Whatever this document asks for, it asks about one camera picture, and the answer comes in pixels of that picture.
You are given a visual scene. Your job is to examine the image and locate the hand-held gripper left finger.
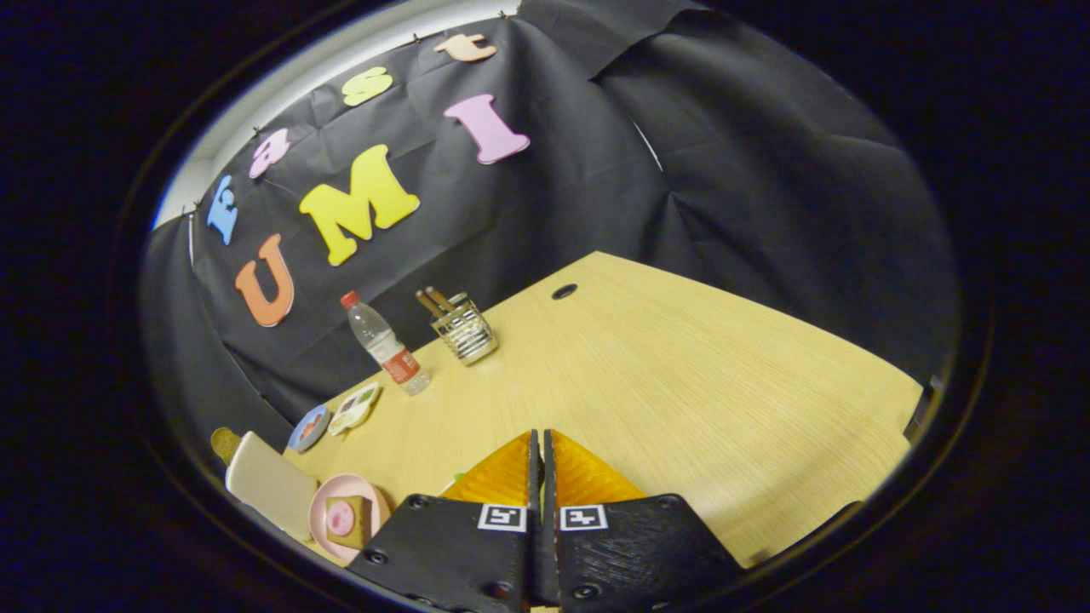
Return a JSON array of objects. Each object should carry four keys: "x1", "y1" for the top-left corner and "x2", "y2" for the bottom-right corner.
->
[{"x1": 345, "y1": 429, "x2": 542, "y2": 613}]

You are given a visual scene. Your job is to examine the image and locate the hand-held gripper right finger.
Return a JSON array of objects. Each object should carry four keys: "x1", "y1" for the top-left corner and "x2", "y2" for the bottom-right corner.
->
[{"x1": 542, "y1": 428, "x2": 743, "y2": 613}]

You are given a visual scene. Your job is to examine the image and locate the pink plate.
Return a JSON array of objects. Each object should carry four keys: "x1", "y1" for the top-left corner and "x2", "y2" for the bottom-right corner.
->
[{"x1": 308, "y1": 473, "x2": 393, "y2": 564}]

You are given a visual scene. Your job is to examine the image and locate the toasted bread slice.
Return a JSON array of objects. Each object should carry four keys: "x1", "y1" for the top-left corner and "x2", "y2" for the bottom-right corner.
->
[{"x1": 325, "y1": 496, "x2": 374, "y2": 550}]

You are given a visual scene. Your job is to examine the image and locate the white divided condiment tray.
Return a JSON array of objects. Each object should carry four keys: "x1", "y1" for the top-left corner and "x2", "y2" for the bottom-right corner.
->
[{"x1": 328, "y1": 382, "x2": 382, "y2": 437}]

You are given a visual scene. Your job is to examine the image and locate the blue plate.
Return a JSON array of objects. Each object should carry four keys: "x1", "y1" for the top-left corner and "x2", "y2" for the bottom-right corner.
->
[{"x1": 287, "y1": 404, "x2": 330, "y2": 453}]

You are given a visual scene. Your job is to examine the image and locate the white toaster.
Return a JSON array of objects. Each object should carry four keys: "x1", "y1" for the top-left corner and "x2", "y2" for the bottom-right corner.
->
[{"x1": 226, "y1": 432, "x2": 318, "y2": 543}]

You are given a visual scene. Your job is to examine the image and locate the clear plastic water bottle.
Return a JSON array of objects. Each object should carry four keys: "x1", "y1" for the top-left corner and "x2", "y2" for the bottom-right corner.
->
[{"x1": 341, "y1": 291, "x2": 433, "y2": 397}]

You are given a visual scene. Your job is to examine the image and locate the dark grey object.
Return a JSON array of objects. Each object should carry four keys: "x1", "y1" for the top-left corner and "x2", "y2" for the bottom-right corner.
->
[{"x1": 905, "y1": 375, "x2": 944, "y2": 445}]

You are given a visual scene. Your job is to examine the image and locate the black backdrop cloth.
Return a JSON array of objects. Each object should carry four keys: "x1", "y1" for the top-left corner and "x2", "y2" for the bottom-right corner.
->
[{"x1": 141, "y1": 0, "x2": 961, "y2": 444}]

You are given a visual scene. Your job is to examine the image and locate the metal wire utensil holder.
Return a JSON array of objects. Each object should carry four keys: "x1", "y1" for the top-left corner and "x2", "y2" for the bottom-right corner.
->
[{"x1": 430, "y1": 292, "x2": 500, "y2": 367}]

